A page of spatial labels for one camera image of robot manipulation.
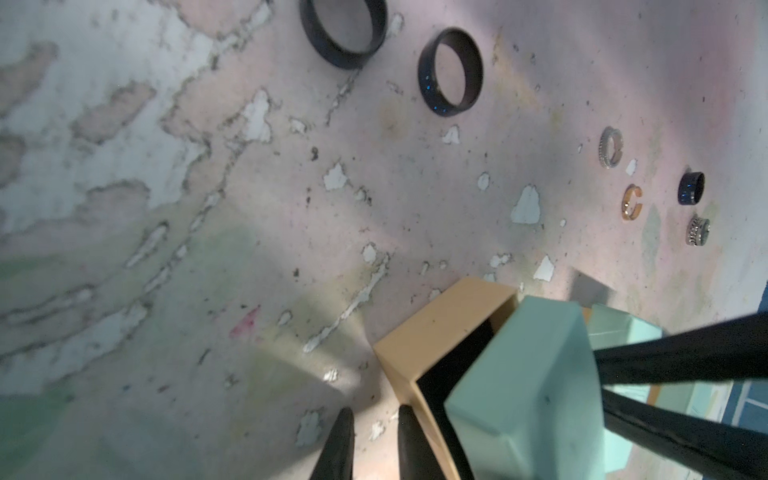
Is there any tan box base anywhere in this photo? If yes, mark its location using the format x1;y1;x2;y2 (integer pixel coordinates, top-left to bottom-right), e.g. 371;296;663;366
373;277;517;479

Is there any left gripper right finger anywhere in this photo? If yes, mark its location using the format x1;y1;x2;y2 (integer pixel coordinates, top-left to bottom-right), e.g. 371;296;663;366
398;405;446;480

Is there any dark blue speckled ring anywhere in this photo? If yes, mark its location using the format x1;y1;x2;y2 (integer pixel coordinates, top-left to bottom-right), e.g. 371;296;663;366
417;27;485;118

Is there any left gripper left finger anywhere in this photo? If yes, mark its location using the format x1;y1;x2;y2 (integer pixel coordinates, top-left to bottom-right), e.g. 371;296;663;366
309;407;355;480

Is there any wide black ring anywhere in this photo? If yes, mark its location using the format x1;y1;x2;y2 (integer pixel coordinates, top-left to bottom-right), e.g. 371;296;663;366
298;0;390;71

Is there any green lid box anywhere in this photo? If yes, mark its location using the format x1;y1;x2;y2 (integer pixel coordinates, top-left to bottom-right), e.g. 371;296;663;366
444;296;605;479
587;304;663;474

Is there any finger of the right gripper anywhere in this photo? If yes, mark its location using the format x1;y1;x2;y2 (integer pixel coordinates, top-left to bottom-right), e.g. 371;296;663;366
602;389;767;479
594;312;767;385

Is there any small silver ring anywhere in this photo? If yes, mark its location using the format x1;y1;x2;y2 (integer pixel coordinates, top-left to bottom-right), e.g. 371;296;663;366
598;125;624;170

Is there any gold ring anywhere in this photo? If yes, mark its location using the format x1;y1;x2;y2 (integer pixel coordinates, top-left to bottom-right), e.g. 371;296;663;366
620;184;644;222

